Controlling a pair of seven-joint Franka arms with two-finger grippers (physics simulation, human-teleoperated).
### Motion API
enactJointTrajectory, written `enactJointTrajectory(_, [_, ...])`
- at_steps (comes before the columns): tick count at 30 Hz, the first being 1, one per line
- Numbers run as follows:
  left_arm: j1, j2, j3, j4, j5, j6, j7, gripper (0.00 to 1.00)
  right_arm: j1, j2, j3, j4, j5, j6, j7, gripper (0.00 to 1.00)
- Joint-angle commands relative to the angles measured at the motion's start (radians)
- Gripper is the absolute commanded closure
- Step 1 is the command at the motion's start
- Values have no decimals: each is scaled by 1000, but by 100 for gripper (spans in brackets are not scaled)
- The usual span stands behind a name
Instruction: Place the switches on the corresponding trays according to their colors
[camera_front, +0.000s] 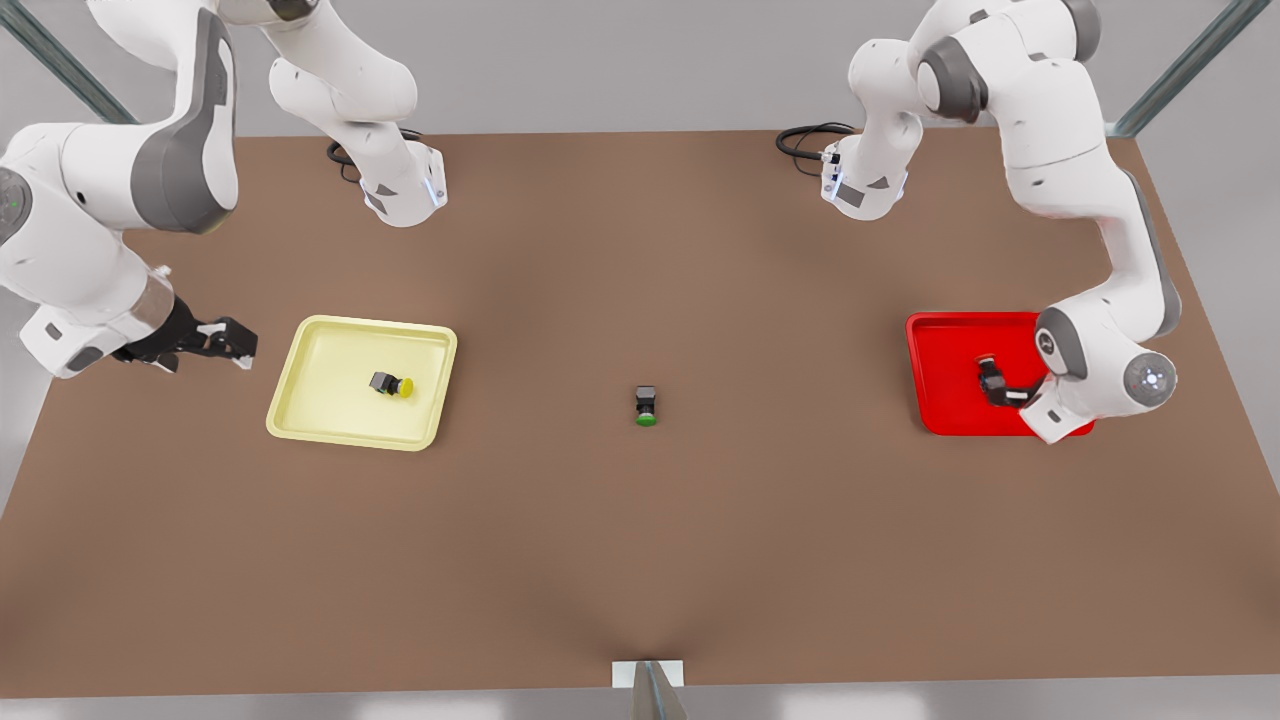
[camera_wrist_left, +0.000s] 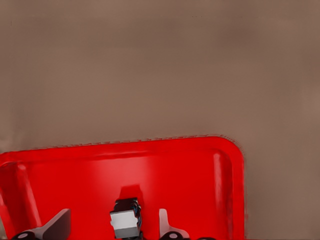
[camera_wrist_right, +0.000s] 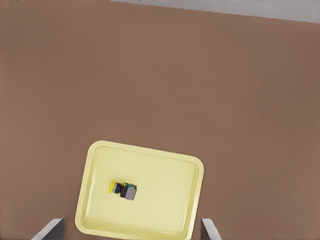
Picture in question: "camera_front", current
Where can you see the black switch with green button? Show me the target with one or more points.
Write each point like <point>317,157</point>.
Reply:
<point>646,405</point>

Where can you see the red tray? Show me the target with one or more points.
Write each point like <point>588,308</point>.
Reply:
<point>945,380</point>

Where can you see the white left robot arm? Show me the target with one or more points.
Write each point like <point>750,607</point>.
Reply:
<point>1050,150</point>

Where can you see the black switch with yellow button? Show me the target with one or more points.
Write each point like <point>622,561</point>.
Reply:
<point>392,385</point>

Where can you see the silver frame post with white foot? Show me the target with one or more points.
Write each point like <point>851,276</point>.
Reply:
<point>655,690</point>

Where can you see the pale yellow tray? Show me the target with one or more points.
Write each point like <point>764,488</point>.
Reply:
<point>345,400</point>

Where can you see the black switch with red button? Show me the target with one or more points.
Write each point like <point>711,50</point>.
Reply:
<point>992,368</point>

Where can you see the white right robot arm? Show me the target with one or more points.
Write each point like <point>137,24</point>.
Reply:
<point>95,180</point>

